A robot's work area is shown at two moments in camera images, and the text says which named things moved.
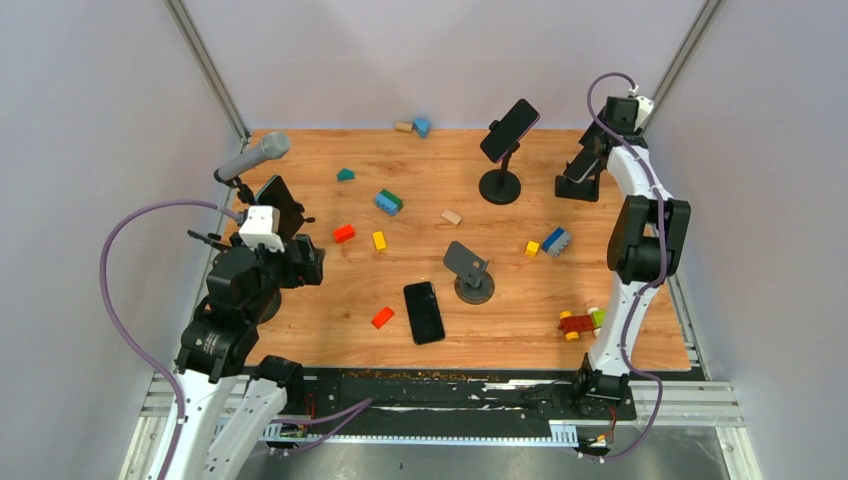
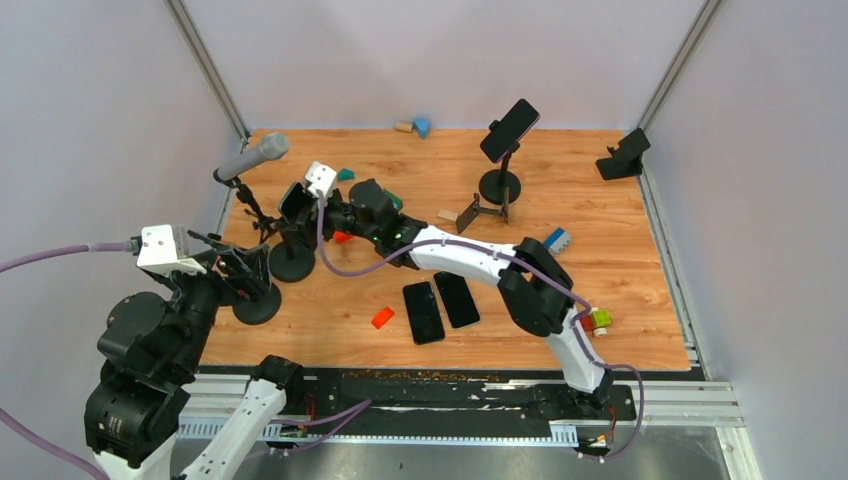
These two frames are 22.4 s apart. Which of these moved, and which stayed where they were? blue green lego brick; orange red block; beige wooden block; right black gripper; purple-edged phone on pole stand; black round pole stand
Moved: right black gripper
Stayed: black round pole stand; beige wooden block; orange red block; purple-edged phone on pole stand; blue green lego brick
